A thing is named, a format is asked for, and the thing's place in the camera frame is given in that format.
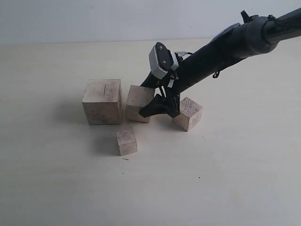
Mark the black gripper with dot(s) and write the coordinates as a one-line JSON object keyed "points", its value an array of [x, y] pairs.
{"points": [[171, 83]]}

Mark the medium small wooden cube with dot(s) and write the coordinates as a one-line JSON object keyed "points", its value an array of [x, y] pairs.
{"points": [[190, 114]]}

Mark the second largest wooden cube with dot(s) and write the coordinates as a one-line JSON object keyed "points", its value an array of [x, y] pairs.
{"points": [[138, 97]]}

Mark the smallest wooden cube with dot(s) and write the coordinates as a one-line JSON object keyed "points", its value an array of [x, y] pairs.
{"points": [[126, 140]]}

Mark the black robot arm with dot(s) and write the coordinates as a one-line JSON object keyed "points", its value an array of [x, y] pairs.
{"points": [[256, 36]]}

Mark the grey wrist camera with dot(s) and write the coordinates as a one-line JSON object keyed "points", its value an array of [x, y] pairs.
{"points": [[162, 61]]}

